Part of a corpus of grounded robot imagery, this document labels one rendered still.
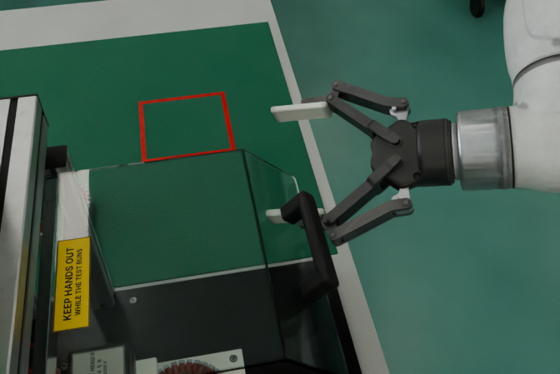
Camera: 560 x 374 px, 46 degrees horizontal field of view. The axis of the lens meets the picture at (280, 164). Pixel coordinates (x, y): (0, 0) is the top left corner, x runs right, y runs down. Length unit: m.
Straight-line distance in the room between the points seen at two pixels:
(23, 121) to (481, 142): 0.46
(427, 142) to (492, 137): 0.07
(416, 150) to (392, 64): 1.82
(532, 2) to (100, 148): 0.73
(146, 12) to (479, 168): 0.94
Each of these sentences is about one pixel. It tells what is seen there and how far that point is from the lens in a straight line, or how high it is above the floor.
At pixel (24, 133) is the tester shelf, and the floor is 1.12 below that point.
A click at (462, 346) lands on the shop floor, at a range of 1.81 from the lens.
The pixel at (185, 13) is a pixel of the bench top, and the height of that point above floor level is 0.75.
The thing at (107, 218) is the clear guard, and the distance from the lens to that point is 0.64.
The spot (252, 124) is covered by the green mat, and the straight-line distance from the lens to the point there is 1.17.
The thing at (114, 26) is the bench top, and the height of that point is 0.75.
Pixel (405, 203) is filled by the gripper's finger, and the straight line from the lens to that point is 0.72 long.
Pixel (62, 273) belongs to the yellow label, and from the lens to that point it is 0.61.
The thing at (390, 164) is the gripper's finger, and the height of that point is 1.02.
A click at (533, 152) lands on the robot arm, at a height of 1.08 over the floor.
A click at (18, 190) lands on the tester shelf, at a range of 0.62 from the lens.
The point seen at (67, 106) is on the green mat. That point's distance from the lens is 1.27.
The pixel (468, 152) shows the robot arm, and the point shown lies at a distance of 0.71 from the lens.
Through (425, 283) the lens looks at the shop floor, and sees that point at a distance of 1.89.
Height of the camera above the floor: 1.55
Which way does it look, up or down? 47 degrees down
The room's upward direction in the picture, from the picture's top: straight up
